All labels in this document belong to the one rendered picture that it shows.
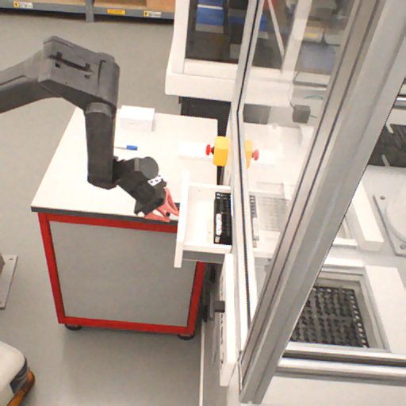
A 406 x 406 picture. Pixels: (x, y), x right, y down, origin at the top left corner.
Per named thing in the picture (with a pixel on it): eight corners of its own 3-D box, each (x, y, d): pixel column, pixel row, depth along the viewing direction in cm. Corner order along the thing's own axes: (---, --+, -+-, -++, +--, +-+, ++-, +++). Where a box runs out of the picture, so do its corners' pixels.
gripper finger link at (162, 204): (184, 220, 118) (159, 199, 114) (164, 231, 122) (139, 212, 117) (185, 202, 123) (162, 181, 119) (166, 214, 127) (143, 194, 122)
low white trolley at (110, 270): (56, 337, 190) (30, 204, 139) (88, 232, 236) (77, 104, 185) (193, 349, 193) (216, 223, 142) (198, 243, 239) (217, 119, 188)
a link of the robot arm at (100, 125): (85, 49, 72) (78, 109, 69) (120, 54, 73) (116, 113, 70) (90, 152, 112) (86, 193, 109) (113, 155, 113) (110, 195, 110)
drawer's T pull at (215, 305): (208, 321, 99) (208, 318, 98) (208, 293, 105) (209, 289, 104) (224, 323, 99) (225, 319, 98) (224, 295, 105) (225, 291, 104)
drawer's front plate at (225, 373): (220, 386, 97) (227, 361, 89) (220, 280, 118) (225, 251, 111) (227, 387, 97) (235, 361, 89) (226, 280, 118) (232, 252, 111)
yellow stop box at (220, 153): (210, 165, 151) (213, 147, 146) (211, 152, 156) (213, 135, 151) (225, 166, 151) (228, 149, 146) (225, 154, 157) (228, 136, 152)
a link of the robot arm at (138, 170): (91, 151, 110) (89, 185, 107) (119, 137, 102) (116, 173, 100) (132, 165, 118) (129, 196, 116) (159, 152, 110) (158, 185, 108)
